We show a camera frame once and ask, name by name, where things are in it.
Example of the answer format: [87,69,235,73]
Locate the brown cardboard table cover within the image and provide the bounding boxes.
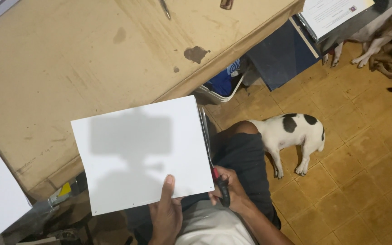
[0,0,306,201]

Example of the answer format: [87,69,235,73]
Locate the person's right hand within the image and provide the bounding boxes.
[208,166,251,214]

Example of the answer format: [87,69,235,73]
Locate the scissors with red black handle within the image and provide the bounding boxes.
[198,105,231,208]

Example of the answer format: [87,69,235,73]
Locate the white and brown dog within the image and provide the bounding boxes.
[322,3,392,69]

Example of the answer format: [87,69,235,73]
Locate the white basket with blue cloth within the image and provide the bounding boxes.
[196,59,247,103]

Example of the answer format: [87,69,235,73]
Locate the person's white shirt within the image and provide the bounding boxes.
[174,199,256,245]

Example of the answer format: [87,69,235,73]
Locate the person's left hand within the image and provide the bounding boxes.
[148,174,184,245]

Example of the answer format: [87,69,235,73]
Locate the person's black shorts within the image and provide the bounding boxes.
[181,121,282,230]

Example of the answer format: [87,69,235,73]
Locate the clipboard with printed paper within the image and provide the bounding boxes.
[296,0,392,45]

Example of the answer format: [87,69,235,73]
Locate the silver pen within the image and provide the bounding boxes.
[159,0,172,21]

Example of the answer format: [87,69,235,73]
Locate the yellow and silver tool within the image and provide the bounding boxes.
[47,182,73,209]

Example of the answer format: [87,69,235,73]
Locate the white dog with black patches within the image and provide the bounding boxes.
[247,113,326,180]

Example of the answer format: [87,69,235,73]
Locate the dark blue board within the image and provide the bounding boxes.
[245,15,322,92]

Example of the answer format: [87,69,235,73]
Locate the white square paper sheet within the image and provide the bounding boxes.
[70,95,215,216]

